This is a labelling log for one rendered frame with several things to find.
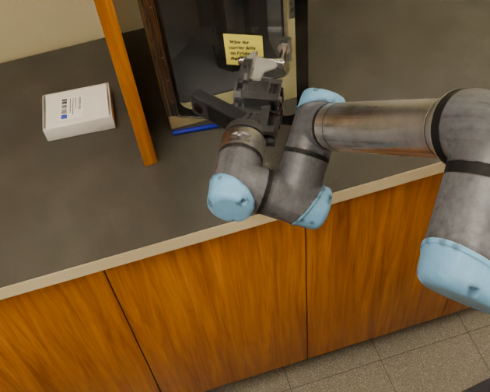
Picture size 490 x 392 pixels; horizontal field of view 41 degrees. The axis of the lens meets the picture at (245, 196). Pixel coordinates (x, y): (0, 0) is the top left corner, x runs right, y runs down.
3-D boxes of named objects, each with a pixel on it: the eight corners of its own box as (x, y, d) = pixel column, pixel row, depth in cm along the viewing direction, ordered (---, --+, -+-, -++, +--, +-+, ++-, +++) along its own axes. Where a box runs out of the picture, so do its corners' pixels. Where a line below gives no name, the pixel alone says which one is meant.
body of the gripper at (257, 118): (284, 106, 120) (274, 155, 113) (238, 104, 122) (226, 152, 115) (283, 75, 115) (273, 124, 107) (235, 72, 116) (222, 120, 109)
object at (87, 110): (47, 106, 159) (42, 95, 156) (112, 94, 160) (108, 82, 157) (47, 141, 151) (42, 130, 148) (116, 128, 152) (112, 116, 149)
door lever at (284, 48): (243, 50, 127) (241, 40, 125) (291, 53, 126) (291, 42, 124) (237, 69, 124) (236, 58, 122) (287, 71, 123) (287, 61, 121)
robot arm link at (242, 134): (220, 170, 112) (215, 138, 106) (225, 151, 115) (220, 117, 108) (264, 173, 111) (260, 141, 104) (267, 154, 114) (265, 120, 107)
